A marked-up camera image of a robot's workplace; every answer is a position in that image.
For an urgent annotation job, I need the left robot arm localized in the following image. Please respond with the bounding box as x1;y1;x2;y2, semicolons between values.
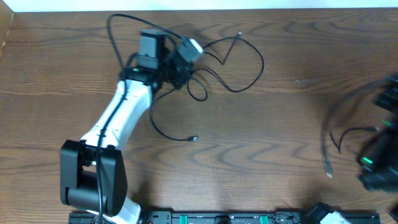
60;30;203;223

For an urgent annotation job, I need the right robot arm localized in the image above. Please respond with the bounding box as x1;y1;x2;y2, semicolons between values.
358;73;397;193

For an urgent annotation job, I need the left camera cable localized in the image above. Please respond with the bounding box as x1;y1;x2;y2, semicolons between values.
95;13;184;224

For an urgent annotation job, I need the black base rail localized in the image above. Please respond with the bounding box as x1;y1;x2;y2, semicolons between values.
67;211;381;224

